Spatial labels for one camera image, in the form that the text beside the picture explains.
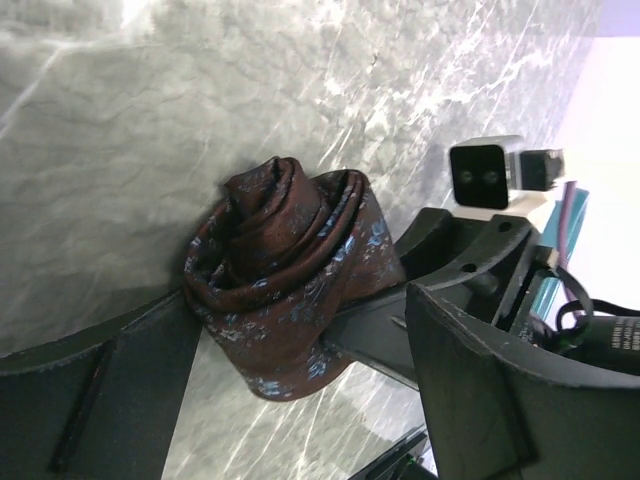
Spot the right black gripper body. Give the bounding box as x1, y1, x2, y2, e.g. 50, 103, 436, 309
489, 239, 639, 390

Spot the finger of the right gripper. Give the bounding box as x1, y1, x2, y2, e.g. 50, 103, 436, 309
321, 294, 419, 391
395, 208, 535, 289

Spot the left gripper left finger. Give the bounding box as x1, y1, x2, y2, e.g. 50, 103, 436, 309
1, 292, 201, 479

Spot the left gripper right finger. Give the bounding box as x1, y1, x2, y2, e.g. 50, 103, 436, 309
405, 284, 639, 479

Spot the brown blue floral tie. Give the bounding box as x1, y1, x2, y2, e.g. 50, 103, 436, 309
184, 157, 405, 402

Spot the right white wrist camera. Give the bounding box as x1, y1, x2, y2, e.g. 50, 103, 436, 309
449, 135, 566, 220

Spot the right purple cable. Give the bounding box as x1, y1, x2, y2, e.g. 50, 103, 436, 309
549, 182, 579, 271

